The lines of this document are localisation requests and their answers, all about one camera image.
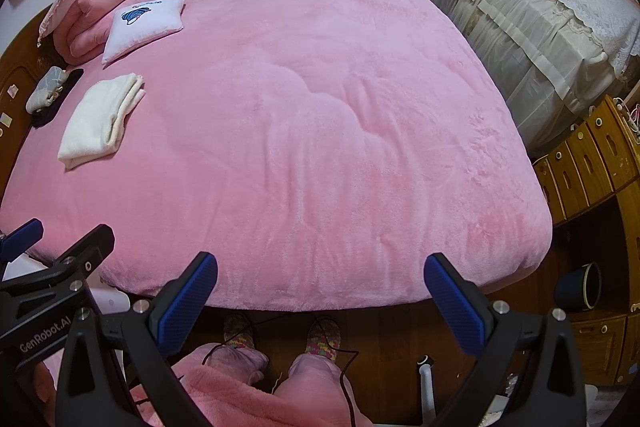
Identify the white knit cardigan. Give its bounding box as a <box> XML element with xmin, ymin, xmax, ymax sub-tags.
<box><xmin>57</xmin><ymin>73</ymin><xmax>146</xmax><ymax>168</ymax></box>

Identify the white pillow with blue print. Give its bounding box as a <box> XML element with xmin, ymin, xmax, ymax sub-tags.
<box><xmin>101</xmin><ymin>0</ymin><xmax>187</xmax><ymax>66</ymax></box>

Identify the person's right leg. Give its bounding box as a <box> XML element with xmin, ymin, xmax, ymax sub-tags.
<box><xmin>275</xmin><ymin>353</ymin><xmax>346</xmax><ymax>427</ymax></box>

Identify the white standing device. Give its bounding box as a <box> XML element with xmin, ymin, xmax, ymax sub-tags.
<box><xmin>417</xmin><ymin>353</ymin><xmax>437</xmax><ymax>427</ymax></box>

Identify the wooden drawer cabinet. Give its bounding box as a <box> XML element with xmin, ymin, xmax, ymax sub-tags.
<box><xmin>532</xmin><ymin>94</ymin><xmax>640</xmax><ymax>388</ymax></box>

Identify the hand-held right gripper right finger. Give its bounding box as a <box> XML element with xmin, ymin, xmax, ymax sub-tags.
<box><xmin>423</xmin><ymin>253</ymin><xmax>586</xmax><ymax>427</ymax></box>

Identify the person's leg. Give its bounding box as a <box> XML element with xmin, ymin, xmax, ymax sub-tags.
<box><xmin>200</xmin><ymin>342</ymin><xmax>268</xmax><ymax>388</ymax></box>
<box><xmin>275</xmin><ymin>353</ymin><xmax>346</xmax><ymax>427</ymax></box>

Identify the pink fleece bed blanket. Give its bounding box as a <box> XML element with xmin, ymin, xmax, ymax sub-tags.
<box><xmin>0</xmin><ymin>0</ymin><xmax>553</xmax><ymax>313</ymax></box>

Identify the dark round bin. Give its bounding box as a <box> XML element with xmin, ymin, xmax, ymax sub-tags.
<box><xmin>556</xmin><ymin>262</ymin><xmax>603</xmax><ymax>314</ymax></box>

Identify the person's left leg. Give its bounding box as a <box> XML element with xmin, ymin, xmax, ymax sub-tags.
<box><xmin>200</xmin><ymin>342</ymin><xmax>268</xmax><ymax>388</ymax></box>

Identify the person in pink pajamas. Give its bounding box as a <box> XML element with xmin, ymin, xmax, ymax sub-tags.
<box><xmin>30</xmin><ymin>347</ymin><xmax>371</xmax><ymax>427</ymax></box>

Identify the beige pleated furniture cover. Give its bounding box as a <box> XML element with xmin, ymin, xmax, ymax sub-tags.
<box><xmin>427</xmin><ymin>0</ymin><xmax>640</xmax><ymax>152</ymax></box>

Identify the person's right knitted slipper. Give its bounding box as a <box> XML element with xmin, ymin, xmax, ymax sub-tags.
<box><xmin>305</xmin><ymin>316</ymin><xmax>342</xmax><ymax>355</ymax></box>

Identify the person's left knitted slipper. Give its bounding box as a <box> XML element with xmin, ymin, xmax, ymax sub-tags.
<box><xmin>222</xmin><ymin>313</ymin><xmax>256</xmax><ymax>348</ymax></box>

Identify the black cloth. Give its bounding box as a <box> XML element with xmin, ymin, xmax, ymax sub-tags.
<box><xmin>31</xmin><ymin>68</ymin><xmax>85</xmax><ymax>128</ymax></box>

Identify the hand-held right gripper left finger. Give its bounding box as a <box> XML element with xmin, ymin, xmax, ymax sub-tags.
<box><xmin>55</xmin><ymin>251</ymin><xmax>218</xmax><ymax>427</ymax></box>

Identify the grey patterned cloth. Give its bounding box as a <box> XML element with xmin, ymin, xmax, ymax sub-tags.
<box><xmin>26</xmin><ymin>67</ymin><xmax>70</xmax><ymax>112</ymax></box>

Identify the person's knitted slipper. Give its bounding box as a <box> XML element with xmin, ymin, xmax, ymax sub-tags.
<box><xmin>222</xmin><ymin>313</ymin><xmax>256</xmax><ymax>348</ymax></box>
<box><xmin>305</xmin><ymin>316</ymin><xmax>342</xmax><ymax>355</ymax></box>

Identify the wooden headboard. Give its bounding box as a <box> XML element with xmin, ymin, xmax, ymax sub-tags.
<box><xmin>0</xmin><ymin>14</ymin><xmax>66</xmax><ymax>148</ymax></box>

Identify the black cable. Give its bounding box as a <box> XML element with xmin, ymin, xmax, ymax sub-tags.
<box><xmin>202</xmin><ymin>314</ymin><xmax>361</xmax><ymax>427</ymax></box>

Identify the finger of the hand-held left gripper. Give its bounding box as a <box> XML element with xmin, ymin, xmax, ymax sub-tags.
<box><xmin>0</xmin><ymin>218</ymin><xmax>44</xmax><ymax>260</ymax></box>
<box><xmin>54</xmin><ymin>223</ymin><xmax>116</xmax><ymax>281</ymax></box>

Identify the pink folded quilt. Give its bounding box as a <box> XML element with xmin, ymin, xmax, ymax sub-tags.
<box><xmin>52</xmin><ymin>0</ymin><xmax>163</xmax><ymax>64</ymax></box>

